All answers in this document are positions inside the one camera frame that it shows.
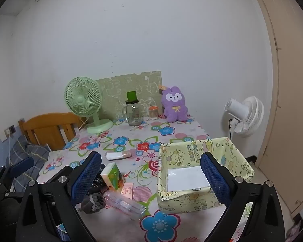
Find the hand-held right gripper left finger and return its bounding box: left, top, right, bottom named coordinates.
left=16, top=151, right=103, bottom=242

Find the white cable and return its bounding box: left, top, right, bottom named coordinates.
left=6, top=134, right=13, bottom=164

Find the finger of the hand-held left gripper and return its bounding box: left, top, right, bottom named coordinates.
left=0, top=156, right=35, bottom=183
left=42, top=166, right=75, bottom=183

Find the yellow printed storage box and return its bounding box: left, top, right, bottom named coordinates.
left=157, top=137, right=255, bottom=213

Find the white packet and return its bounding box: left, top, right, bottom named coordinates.
left=105, top=151, right=133, bottom=161

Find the glass jar with green lid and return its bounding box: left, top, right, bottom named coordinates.
left=122, top=91, right=140, bottom=127

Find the green patterned board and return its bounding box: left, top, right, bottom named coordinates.
left=95, top=71, right=162, bottom=120

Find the beige door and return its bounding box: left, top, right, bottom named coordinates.
left=250, top=0, right=303, bottom=217

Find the green tissue pack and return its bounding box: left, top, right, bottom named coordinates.
left=100, top=163, right=125, bottom=191

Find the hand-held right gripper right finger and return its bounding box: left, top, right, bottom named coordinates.
left=200, top=152, right=286, bottom=242

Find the small jar with orange lid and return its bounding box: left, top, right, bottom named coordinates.
left=148, top=105, right=159, bottom=119

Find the clear plastic bottle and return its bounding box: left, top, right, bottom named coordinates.
left=103, top=190, right=145, bottom=221

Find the pink wipes pack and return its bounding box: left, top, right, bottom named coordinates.
left=120, top=182, right=134, bottom=201

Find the green desk fan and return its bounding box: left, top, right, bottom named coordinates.
left=64, top=77, right=114, bottom=134

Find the purple plush rabbit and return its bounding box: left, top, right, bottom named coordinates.
left=159, top=86, right=189, bottom=123

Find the dark cloth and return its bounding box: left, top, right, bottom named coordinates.
left=285, top=207, right=303, bottom=242

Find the white standing fan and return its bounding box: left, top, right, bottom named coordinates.
left=224, top=96, right=265, bottom=142

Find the grey plaid blanket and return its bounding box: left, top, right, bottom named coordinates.
left=5, top=134, right=51, bottom=192

